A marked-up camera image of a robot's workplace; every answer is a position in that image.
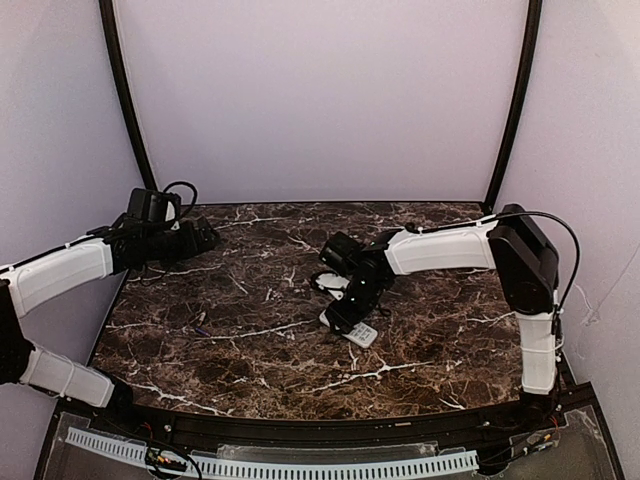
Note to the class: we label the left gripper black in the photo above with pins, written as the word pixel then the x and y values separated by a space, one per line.
pixel 195 235

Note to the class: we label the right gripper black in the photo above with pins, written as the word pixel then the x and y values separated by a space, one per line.
pixel 347 310

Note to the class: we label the white remote control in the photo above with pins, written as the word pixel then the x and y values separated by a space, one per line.
pixel 361 335

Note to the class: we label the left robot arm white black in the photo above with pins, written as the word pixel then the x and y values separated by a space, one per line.
pixel 95 256

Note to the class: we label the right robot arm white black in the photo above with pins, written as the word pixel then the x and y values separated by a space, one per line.
pixel 510 243

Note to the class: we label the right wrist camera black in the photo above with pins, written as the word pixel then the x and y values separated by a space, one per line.
pixel 341 253

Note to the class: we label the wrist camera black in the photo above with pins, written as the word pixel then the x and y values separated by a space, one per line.
pixel 150 206
pixel 341 253

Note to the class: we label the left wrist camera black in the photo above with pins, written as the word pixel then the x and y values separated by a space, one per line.
pixel 150 206

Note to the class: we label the white slotted cable duct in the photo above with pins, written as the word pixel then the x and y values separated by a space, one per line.
pixel 238 462

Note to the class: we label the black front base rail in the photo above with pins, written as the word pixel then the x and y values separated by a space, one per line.
pixel 481 428

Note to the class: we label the left black frame post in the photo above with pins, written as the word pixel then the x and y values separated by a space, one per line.
pixel 123 91

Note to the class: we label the black frame post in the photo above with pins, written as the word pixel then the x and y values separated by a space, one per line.
pixel 123 91
pixel 525 64

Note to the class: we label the right black frame post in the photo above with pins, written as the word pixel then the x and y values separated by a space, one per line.
pixel 525 64

